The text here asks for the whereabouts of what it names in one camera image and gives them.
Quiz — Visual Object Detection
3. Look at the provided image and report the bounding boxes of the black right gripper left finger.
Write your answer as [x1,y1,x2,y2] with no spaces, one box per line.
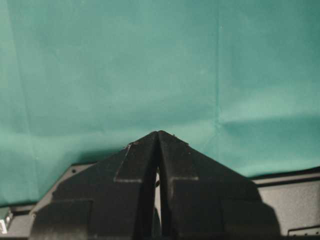
[30,131,158,240]

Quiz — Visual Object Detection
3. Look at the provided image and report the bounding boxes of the green table cloth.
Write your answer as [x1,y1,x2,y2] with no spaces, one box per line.
[0,0,320,206]

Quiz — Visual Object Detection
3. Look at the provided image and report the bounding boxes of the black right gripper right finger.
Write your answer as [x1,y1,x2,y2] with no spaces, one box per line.
[158,131,281,240]

